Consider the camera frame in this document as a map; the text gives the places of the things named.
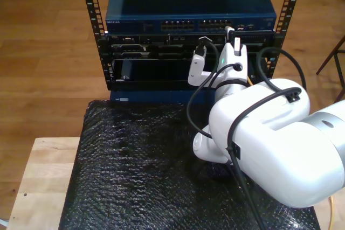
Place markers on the black rack server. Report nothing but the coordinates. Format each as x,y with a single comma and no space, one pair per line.
161,47

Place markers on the blue flat base box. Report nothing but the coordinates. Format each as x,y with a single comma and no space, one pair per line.
161,96

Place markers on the dark-legged stool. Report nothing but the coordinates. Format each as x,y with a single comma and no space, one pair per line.
327,59

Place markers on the black bubble mat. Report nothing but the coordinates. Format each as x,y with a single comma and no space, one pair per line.
134,187

